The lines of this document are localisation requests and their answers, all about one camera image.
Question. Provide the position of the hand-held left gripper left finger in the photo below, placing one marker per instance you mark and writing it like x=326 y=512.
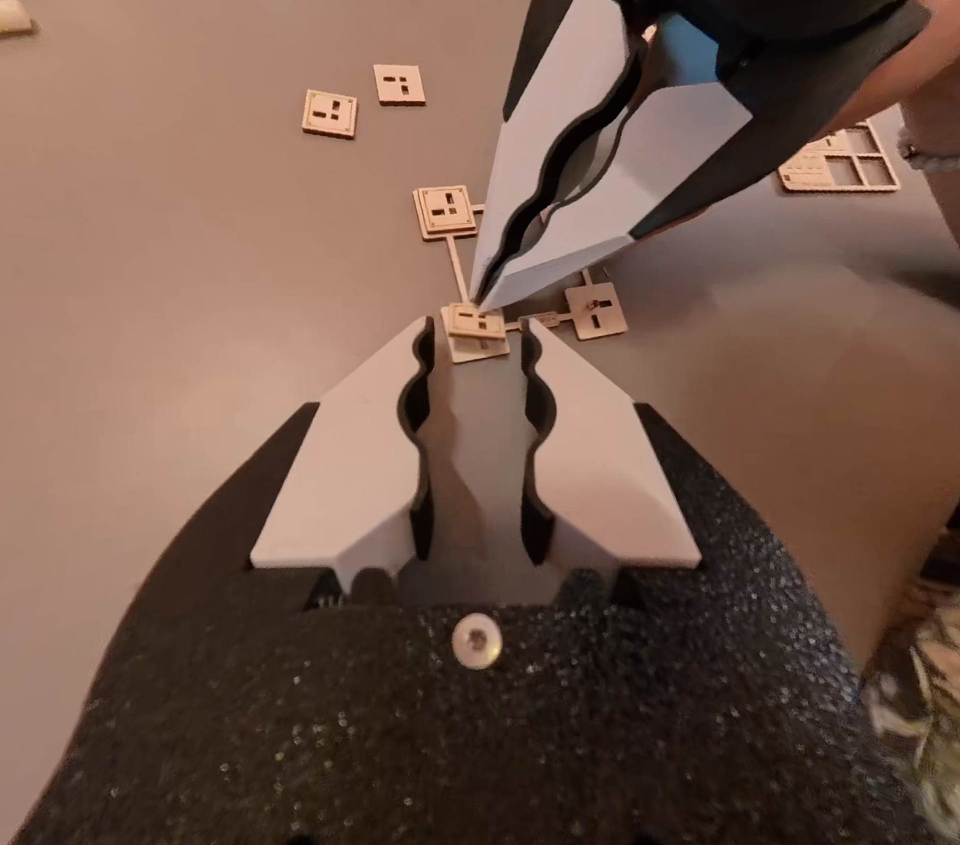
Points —
x=345 y=470

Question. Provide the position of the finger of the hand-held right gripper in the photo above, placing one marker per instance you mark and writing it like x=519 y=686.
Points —
x=660 y=162
x=555 y=87

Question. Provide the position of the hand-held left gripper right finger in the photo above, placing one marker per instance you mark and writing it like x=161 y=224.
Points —
x=615 y=470

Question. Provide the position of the small wooden square tile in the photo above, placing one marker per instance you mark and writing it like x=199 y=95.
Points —
x=412 y=95
x=319 y=125
x=487 y=346
x=431 y=222

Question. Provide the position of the wooden four-square frame piece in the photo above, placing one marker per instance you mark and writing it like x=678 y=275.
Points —
x=577 y=305

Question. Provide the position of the person's right hand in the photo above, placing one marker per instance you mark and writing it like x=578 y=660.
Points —
x=930 y=72

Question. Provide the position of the wooden sheet with small windows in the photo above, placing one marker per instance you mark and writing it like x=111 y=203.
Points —
x=806 y=174

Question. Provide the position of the patterned cloth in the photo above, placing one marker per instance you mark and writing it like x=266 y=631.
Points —
x=922 y=725

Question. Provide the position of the pale wax piece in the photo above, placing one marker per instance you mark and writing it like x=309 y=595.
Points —
x=15 y=20

